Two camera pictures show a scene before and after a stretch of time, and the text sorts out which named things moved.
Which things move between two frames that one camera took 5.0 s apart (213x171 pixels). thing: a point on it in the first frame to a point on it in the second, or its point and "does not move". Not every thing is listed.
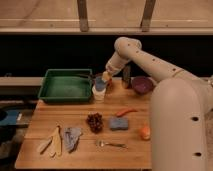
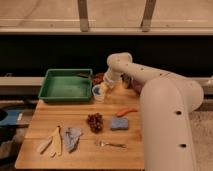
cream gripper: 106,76 to 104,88
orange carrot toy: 125,111 does not move
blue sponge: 119,124 does not move
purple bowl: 142,84 does not move
